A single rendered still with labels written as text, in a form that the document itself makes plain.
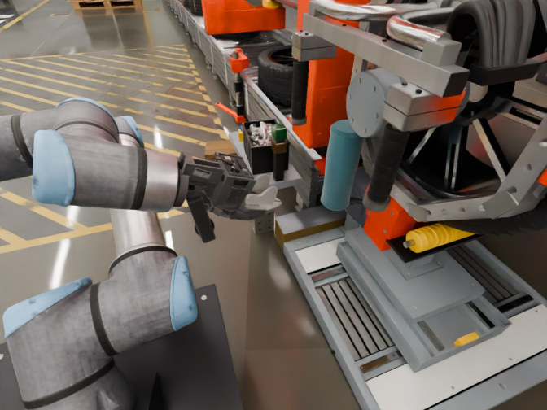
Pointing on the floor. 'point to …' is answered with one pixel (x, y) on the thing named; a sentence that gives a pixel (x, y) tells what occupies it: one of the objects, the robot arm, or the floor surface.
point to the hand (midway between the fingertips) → (273, 205)
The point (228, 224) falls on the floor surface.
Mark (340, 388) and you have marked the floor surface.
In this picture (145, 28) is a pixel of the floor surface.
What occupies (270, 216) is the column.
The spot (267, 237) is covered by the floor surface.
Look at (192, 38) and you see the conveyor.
